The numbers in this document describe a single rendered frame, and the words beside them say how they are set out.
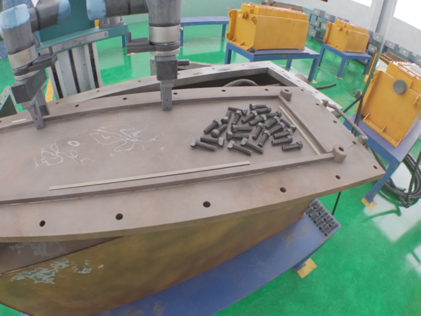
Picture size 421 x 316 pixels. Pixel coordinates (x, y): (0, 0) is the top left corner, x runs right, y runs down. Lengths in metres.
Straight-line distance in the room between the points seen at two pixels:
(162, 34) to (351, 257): 2.17
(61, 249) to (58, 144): 0.25
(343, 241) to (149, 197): 2.05
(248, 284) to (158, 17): 1.07
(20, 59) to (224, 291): 1.11
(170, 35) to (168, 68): 0.08
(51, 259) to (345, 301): 1.97
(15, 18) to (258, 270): 1.27
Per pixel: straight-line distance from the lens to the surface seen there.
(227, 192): 0.42
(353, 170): 0.59
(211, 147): 0.49
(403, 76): 2.63
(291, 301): 1.86
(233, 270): 1.13
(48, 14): 0.73
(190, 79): 0.87
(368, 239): 2.49
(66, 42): 1.32
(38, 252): 0.61
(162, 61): 0.53
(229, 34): 4.24
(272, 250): 1.21
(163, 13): 0.53
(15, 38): 0.62
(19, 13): 0.62
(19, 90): 0.62
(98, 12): 0.62
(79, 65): 1.62
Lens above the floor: 1.69
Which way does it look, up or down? 44 degrees down
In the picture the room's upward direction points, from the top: 6 degrees clockwise
